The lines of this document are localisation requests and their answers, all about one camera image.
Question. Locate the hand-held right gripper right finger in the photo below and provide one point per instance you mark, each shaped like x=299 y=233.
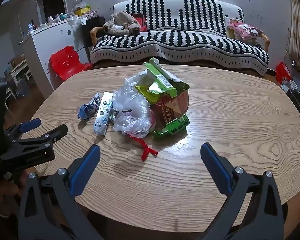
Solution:
x=216 y=170

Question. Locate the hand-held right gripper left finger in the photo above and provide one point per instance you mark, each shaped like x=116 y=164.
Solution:
x=86 y=170

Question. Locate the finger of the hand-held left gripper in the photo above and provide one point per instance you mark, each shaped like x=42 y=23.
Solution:
x=52 y=133
x=30 y=124

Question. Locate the blue paper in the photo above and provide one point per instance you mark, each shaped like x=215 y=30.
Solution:
x=88 y=106

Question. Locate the green plastic tray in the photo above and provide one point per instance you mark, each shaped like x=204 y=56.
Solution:
x=175 y=126

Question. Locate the red ribbon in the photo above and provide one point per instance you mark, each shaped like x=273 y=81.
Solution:
x=146 y=150

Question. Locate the brown cardboard box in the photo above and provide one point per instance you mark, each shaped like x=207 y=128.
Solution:
x=172 y=106

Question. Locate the clear plastic bag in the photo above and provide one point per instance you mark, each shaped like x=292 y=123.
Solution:
x=130 y=100

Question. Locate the green carton packaging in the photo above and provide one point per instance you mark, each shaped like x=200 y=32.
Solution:
x=162 y=80

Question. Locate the person's left hand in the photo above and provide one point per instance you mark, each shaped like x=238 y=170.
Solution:
x=2 y=191

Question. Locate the white wooden shelf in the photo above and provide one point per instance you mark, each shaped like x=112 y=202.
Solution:
x=20 y=70

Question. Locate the red bear child chair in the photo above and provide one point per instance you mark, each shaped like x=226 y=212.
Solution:
x=65 y=62

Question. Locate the white cabinet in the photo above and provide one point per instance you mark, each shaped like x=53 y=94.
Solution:
x=55 y=37

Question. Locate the small blue figurine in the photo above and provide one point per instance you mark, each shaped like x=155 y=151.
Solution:
x=31 y=27

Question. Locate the black cabinet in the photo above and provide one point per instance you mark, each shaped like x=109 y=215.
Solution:
x=86 y=35

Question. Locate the clutter of small bottles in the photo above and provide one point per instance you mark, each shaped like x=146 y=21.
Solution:
x=55 y=20

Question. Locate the wooden armrest sofa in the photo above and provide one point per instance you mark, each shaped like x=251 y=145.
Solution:
x=93 y=33

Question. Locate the red printed gift bag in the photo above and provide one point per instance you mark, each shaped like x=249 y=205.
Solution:
x=282 y=72

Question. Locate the yellow box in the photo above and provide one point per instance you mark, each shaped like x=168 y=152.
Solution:
x=82 y=11

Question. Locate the brown dotted garment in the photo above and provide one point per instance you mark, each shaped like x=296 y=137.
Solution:
x=120 y=23

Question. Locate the black white striped sofa blanket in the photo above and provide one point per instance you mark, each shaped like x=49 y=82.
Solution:
x=177 y=40

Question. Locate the pink cartoon cushion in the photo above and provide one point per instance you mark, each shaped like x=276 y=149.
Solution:
x=245 y=30

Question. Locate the red bag with black trim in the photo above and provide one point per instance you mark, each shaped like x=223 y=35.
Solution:
x=141 y=21

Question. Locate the pale yellow cushion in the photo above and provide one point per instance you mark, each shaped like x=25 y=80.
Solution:
x=231 y=22

